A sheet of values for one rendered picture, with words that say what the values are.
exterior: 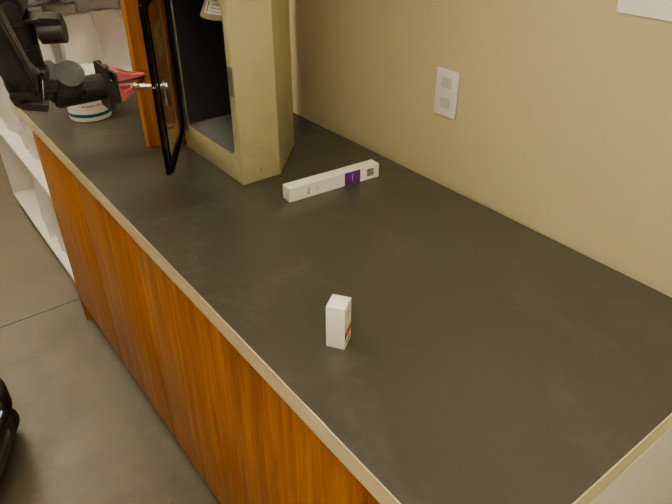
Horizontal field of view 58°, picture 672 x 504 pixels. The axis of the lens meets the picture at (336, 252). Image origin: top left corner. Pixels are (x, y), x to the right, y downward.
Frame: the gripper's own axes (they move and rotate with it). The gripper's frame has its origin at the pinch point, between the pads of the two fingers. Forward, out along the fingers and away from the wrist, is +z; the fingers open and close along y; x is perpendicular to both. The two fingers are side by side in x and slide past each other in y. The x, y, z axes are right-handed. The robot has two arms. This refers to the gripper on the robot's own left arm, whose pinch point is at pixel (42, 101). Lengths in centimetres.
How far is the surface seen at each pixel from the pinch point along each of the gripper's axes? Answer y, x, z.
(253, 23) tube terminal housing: 39, -45, -22
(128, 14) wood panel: 23.8, -8.5, -19.7
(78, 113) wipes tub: 13.6, 23.6, 13.1
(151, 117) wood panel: 24.9, -8.4, 7.8
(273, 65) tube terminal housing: 43, -45, -11
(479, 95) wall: 76, -81, -7
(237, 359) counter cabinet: 5, -87, 29
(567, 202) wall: 75, -108, 10
